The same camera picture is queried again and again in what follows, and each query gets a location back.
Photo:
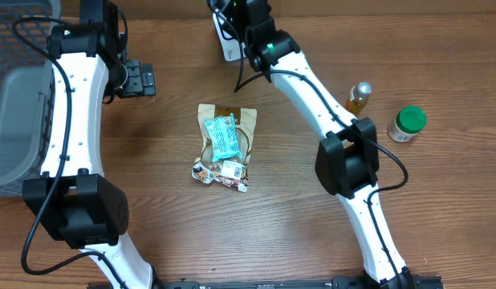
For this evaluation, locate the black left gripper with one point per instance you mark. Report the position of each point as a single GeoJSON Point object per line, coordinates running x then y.
{"type": "Point", "coordinates": [143, 83]}

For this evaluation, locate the brown Pantree snack packet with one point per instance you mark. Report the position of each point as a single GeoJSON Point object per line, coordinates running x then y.
{"type": "Point", "coordinates": [245, 122]}

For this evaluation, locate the teal white snack packet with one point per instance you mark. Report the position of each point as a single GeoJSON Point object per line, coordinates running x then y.
{"type": "Point", "coordinates": [222, 132]}

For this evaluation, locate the clear plastic container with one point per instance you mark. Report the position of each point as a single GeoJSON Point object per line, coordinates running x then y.
{"type": "Point", "coordinates": [358, 98]}

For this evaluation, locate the brown white snack wrapper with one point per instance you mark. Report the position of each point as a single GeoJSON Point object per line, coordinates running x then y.
{"type": "Point", "coordinates": [229, 172]}

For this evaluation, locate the green lid spice jar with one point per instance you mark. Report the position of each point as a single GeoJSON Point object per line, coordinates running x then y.
{"type": "Point", "coordinates": [409, 121]}

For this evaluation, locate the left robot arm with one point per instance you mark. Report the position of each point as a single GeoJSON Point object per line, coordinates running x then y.
{"type": "Point", "coordinates": [71, 198]}

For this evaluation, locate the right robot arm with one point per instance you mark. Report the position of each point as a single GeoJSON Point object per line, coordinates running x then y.
{"type": "Point", "coordinates": [348, 155]}

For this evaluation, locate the white barcode scanner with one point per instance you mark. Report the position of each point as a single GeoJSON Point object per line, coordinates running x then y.
{"type": "Point", "coordinates": [228, 46]}

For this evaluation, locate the grey plastic mesh basket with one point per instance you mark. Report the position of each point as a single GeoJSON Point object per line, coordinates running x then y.
{"type": "Point", "coordinates": [26, 92]}

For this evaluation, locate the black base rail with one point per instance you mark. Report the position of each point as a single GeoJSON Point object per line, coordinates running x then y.
{"type": "Point", "coordinates": [417, 282]}

